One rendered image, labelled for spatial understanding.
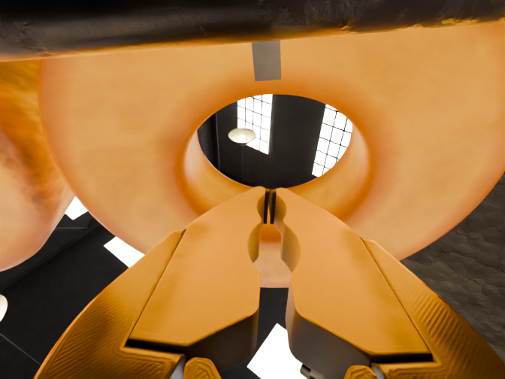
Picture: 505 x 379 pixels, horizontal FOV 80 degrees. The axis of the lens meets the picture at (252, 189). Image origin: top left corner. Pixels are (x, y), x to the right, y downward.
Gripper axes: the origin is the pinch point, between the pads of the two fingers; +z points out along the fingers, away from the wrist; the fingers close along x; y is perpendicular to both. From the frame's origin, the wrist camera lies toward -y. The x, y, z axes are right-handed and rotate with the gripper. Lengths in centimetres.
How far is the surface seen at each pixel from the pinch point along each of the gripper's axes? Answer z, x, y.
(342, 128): 690, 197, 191
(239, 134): 654, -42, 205
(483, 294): 19.1, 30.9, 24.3
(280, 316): 480, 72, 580
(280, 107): 789, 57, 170
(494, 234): 18.5, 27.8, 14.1
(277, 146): 819, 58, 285
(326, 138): 718, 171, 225
